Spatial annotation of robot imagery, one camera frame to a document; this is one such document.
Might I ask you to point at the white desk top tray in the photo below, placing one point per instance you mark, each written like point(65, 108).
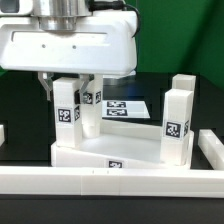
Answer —
point(119, 145)

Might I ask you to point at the white front obstacle bar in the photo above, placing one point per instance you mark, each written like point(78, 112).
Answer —
point(111, 182)

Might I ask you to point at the white left obstacle bar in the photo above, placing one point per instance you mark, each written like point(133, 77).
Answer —
point(2, 135)

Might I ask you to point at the white right obstacle bar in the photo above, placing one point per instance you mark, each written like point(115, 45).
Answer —
point(212, 148)

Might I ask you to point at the white obstacle bar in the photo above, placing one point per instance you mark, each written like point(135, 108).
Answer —
point(212, 148)
point(2, 135)
point(111, 182)

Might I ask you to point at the AprilTag marker sheet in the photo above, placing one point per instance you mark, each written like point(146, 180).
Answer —
point(124, 109)

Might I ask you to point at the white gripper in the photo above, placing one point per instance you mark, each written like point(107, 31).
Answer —
point(102, 43)

